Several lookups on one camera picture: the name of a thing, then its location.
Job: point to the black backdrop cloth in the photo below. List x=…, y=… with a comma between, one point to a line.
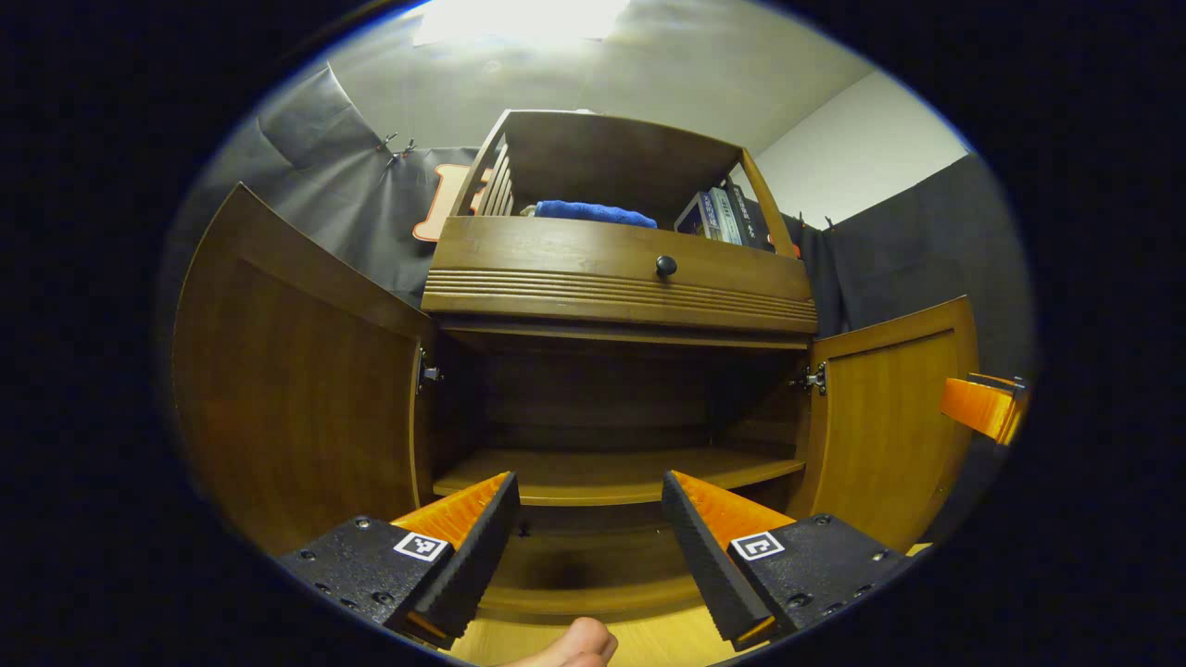
x=315, y=185
x=927, y=250

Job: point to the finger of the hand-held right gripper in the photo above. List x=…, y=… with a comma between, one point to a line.
x=977, y=408

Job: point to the blue cover book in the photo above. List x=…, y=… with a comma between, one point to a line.
x=692, y=220

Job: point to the pale striped book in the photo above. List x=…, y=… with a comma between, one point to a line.
x=725, y=218

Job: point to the wooden shoe cabinet door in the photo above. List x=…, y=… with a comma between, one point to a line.
x=889, y=426
x=296, y=389

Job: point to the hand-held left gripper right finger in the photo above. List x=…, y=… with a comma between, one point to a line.
x=704, y=565

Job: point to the dark spine book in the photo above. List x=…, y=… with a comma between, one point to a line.
x=750, y=220

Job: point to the black round drawer knob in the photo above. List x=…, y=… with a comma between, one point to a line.
x=666, y=266

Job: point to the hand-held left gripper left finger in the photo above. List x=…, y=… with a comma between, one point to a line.
x=477, y=565

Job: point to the wooden cabinet shelf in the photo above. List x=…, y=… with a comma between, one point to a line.
x=593, y=472

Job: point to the blue towel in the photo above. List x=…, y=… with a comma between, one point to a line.
x=593, y=213

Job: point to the metal door hinge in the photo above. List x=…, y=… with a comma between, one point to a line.
x=429, y=374
x=813, y=378

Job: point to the wooden double-door shoe cabinet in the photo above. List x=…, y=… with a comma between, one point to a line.
x=593, y=389

